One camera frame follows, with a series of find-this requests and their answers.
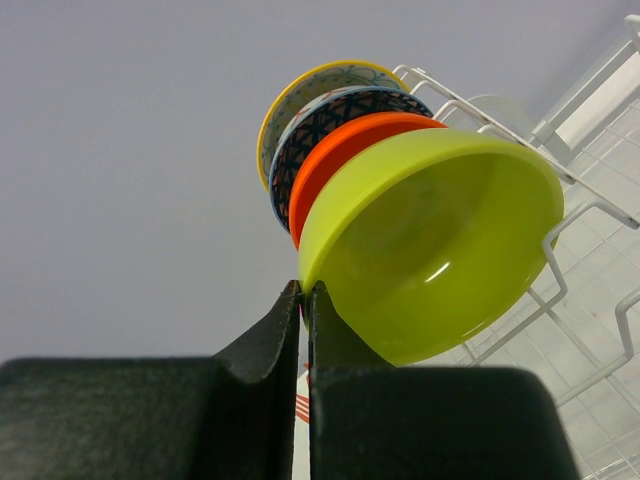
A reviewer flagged white wire dish rack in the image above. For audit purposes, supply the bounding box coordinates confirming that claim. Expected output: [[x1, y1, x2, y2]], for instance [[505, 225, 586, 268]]
[[389, 14, 640, 480]]

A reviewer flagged orange bowl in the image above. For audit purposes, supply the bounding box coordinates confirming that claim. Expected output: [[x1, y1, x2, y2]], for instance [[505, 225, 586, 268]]
[[288, 112, 446, 249]]

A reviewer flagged yellow rimmed patterned bowl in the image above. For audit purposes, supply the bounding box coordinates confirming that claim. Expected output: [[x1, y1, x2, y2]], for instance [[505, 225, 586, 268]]
[[256, 60, 409, 190]]

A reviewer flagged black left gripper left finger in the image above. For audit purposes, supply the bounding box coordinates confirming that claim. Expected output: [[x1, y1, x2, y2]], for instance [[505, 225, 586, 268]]
[[1, 281, 300, 479]]

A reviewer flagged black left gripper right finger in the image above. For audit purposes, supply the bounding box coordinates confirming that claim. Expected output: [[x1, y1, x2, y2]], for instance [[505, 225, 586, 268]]
[[305, 283, 578, 479]]

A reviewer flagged blue triangle patterned bowl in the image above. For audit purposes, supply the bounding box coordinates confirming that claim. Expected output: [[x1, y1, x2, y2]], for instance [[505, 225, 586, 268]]
[[268, 86, 434, 230]]

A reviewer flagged lime green bowl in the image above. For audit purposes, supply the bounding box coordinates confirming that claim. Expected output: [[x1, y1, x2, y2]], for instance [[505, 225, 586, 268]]
[[299, 128, 564, 365]]

